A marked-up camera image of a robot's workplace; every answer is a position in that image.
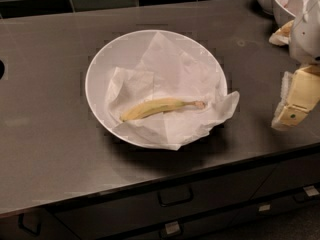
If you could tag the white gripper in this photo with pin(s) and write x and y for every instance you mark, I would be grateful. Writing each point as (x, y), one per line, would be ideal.
(306, 37)

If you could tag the yellow banana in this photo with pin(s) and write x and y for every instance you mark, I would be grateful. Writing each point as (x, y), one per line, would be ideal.
(149, 108)

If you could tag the large white bowl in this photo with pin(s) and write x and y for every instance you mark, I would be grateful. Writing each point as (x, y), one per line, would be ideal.
(123, 51)

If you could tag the black right drawer front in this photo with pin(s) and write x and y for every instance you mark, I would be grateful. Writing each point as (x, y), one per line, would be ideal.
(291, 174)

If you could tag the black drawer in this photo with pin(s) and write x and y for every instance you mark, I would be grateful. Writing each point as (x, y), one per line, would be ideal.
(112, 218)
(203, 223)
(291, 174)

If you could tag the crumpled white paper sheet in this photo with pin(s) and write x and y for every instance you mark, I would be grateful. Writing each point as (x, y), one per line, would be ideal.
(170, 68)

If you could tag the white label right drawer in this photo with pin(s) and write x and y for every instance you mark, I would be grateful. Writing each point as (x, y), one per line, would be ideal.
(311, 191)

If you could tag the white label drawer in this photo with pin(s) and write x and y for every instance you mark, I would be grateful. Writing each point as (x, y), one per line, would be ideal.
(264, 208)
(311, 191)

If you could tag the white label middle drawer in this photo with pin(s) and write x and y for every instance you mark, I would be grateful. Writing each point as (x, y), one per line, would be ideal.
(264, 208)

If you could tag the black lower drawer front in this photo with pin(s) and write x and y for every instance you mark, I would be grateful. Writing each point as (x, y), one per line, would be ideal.
(203, 223)

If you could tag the white label on drawer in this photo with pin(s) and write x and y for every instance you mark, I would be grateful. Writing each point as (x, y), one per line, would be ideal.
(172, 228)

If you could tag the black upper drawer front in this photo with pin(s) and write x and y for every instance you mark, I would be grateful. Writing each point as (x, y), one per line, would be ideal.
(112, 218)

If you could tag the black drawer handle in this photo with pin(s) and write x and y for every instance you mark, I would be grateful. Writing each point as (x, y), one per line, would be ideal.
(174, 196)

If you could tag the black left cabinet handle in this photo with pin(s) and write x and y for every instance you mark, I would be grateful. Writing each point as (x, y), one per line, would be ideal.
(31, 226)

